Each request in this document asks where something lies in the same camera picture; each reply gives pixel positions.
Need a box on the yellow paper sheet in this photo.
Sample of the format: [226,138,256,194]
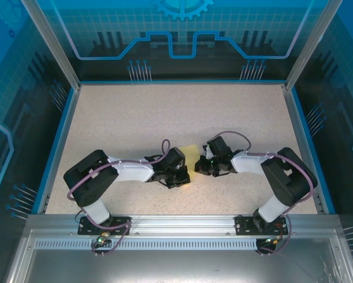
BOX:
[178,143,200,187]

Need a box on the steel sheet tray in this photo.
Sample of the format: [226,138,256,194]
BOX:
[5,229,353,283]

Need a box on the aluminium mounting rail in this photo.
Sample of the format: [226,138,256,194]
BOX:
[27,213,341,237]

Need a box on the slotted grey cable duct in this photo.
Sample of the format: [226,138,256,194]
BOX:
[34,239,259,251]

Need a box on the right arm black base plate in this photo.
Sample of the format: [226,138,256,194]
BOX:
[234,215,289,236]

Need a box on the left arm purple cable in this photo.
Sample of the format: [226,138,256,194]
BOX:
[67,139,171,258]

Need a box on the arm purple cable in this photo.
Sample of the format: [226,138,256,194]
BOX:
[67,139,171,258]
[211,131,319,255]

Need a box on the aluminium side rail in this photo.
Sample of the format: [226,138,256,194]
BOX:
[36,84,82,215]
[282,84,336,215]

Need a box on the brass cable connector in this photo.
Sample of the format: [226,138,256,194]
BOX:
[96,231,111,245]
[263,234,285,245]

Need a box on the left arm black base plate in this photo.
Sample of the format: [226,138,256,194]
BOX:
[77,215,133,236]

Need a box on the thin black wire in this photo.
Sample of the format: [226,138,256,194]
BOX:
[73,209,87,226]

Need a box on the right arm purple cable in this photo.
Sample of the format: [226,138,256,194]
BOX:
[211,131,319,255]

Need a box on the aluminium frame post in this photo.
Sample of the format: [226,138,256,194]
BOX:
[19,0,82,93]
[283,0,348,91]

